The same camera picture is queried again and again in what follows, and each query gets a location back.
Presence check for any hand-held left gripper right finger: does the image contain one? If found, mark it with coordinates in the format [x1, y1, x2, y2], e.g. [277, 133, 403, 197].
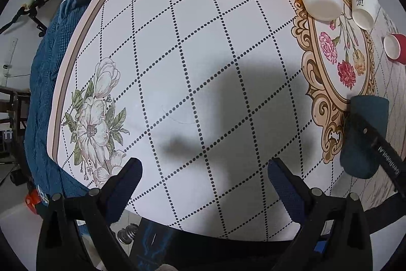
[267, 157, 371, 271]

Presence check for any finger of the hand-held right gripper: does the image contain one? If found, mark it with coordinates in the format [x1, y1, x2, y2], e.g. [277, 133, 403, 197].
[349, 110, 406, 193]

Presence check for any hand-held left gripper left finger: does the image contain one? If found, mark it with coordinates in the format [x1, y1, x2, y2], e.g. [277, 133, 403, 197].
[36, 157, 143, 271]

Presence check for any dark teal cup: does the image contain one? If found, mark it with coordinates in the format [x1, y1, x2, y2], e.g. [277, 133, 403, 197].
[340, 94, 390, 180]

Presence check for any small red cup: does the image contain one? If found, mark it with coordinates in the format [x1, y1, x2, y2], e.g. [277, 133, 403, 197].
[383, 33, 406, 65]

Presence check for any small white printed cup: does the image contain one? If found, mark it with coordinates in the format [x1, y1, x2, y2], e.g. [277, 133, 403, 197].
[350, 0, 379, 30]

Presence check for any metal dumbbell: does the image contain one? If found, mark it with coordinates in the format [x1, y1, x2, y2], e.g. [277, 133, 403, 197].
[117, 224, 138, 244]

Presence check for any dark printed box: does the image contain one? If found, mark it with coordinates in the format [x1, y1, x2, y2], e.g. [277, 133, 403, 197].
[128, 217, 204, 271]

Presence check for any orange object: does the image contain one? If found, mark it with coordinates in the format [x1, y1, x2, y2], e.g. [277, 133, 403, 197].
[25, 188, 42, 214]

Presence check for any blue quilted cloth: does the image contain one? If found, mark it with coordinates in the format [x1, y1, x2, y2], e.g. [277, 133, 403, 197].
[24, 0, 99, 200]

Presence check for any dark wooden stool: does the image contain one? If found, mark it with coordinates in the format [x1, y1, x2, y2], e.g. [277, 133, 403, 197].
[0, 86, 30, 132]

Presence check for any floral printed tablecloth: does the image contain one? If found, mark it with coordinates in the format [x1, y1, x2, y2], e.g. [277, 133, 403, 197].
[46, 0, 406, 242]

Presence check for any black chair base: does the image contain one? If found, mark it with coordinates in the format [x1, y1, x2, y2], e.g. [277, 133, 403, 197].
[0, 6, 48, 38]

